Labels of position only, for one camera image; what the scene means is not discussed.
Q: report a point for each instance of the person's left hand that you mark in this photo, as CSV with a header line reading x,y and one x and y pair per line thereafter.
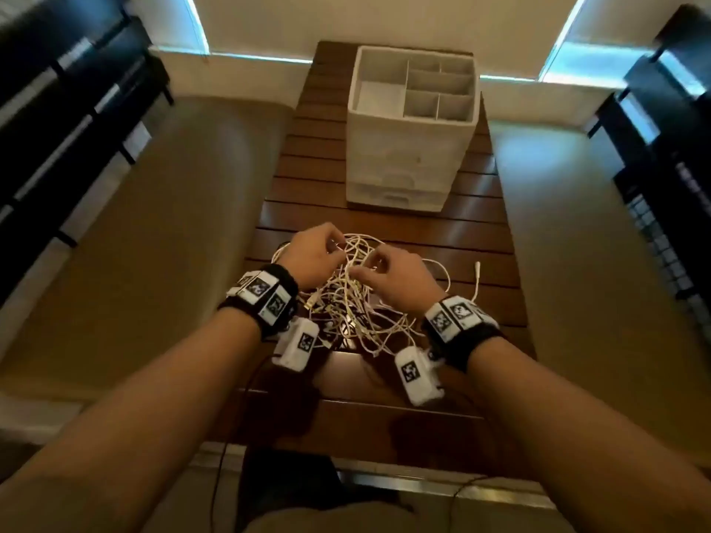
x,y
314,255

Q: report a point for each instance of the person's right hand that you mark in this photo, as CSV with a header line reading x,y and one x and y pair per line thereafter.
x,y
402,280

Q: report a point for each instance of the white drawer organizer box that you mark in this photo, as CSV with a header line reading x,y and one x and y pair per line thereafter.
x,y
405,155

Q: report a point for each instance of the person's right forearm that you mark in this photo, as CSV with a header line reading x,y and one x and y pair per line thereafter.
x,y
583,438

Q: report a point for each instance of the person's left forearm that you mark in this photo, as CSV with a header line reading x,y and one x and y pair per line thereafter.
x,y
139,416

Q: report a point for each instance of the person's dark trouser leg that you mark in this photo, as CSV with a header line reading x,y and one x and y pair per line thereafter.
x,y
294,477

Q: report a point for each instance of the black left wristband with markers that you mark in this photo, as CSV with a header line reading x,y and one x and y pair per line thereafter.
x,y
261,296

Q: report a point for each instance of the black wristband with markers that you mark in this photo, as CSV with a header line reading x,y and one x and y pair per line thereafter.
x,y
261,296
458,327

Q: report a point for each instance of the black right wristband with markers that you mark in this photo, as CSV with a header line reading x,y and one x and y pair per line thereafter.
x,y
458,327

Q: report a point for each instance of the wooden slatted table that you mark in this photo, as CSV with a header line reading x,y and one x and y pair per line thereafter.
x,y
311,177

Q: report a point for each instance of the beige roller blind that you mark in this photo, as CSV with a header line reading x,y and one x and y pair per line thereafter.
x,y
389,16
161,22

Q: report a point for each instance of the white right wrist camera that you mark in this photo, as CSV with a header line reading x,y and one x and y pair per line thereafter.
x,y
416,377

